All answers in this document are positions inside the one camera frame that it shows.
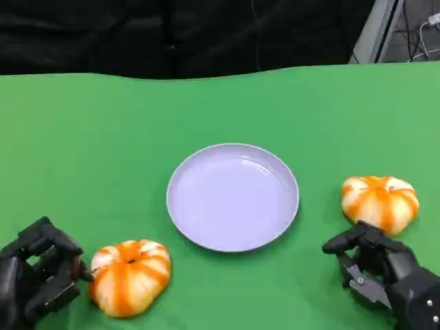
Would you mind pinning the black backdrop cloth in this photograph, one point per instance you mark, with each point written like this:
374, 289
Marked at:
137, 34

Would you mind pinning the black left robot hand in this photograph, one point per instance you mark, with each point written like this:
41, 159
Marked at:
41, 275

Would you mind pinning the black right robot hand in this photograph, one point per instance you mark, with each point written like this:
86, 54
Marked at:
405, 275

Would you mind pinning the grey metal frame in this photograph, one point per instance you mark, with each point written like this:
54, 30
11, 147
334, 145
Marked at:
373, 31

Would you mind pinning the lilac plate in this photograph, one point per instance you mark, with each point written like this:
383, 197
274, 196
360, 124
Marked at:
232, 199

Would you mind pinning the green table cloth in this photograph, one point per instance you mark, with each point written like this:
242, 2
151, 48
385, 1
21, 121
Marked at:
103, 137

